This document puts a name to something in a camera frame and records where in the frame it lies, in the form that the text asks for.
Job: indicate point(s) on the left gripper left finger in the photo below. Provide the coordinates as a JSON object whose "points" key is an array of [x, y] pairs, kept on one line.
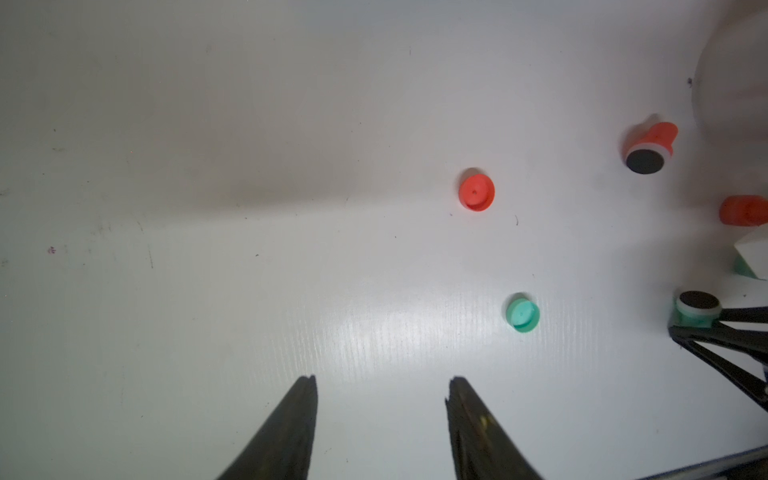
{"points": [[282, 447]]}

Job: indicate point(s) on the red cap far left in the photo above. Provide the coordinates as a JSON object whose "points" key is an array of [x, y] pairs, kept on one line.
{"points": [[477, 192]]}

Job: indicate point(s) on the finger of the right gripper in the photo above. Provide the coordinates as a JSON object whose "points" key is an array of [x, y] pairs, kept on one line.
{"points": [[735, 346]]}

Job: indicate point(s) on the green stamp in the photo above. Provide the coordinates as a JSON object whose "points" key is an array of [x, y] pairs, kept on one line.
{"points": [[696, 309], [742, 268]]}

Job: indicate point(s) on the green cap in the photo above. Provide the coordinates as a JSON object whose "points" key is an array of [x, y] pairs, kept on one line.
{"points": [[522, 314]]}

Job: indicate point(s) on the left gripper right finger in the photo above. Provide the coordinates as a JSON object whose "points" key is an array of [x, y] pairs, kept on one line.
{"points": [[481, 449]]}

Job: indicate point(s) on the red stamp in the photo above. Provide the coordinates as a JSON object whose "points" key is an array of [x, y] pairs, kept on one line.
{"points": [[744, 211], [650, 152]]}

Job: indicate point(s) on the red stamp top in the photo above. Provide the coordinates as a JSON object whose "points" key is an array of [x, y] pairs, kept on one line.
{"points": [[650, 152]]}

